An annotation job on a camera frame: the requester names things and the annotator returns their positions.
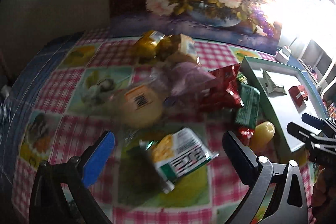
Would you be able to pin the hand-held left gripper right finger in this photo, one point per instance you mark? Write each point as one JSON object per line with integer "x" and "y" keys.
{"x": 237, "y": 155}

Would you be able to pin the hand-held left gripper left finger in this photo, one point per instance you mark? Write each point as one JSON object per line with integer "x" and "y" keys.
{"x": 101, "y": 155}

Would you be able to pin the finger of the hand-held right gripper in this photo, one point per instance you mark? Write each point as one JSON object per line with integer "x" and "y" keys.
{"x": 311, "y": 119}
{"x": 296, "y": 129}

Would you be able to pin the red candy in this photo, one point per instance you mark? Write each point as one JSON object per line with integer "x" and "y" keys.
{"x": 245, "y": 134}
{"x": 298, "y": 95}

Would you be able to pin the grey box tray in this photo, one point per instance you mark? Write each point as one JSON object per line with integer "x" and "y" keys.
{"x": 283, "y": 111}

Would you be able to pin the yellow jelly cup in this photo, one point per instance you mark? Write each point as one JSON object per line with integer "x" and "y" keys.
{"x": 262, "y": 134}

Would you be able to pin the silver snack wrapper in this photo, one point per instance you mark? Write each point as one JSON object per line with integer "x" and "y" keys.
{"x": 273, "y": 85}

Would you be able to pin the green and white snack packet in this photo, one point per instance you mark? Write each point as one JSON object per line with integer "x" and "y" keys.
{"x": 181, "y": 158}

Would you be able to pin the pink snack packet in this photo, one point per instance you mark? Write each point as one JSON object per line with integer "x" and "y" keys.
{"x": 189, "y": 77}

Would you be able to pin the person's right hand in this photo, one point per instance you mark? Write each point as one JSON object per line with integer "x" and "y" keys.
{"x": 323, "y": 187}

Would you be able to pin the white shelf rack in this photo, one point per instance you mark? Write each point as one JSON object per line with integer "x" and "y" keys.
{"x": 320, "y": 61}

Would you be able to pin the orange label bun packet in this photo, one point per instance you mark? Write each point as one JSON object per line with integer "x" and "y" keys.
{"x": 141, "y": 108}

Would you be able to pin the red snack packet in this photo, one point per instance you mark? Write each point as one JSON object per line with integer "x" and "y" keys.
{"x": 223, "y": 90}

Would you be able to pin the white power strip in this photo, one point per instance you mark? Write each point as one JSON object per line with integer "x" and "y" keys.
{"x": 282, "y": 56}

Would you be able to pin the clear bread packet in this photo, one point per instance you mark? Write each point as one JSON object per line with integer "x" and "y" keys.
{"x": 183, "y": 48}

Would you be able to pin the yellow jar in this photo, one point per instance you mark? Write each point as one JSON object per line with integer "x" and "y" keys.
{"x": 148, "y": 43}

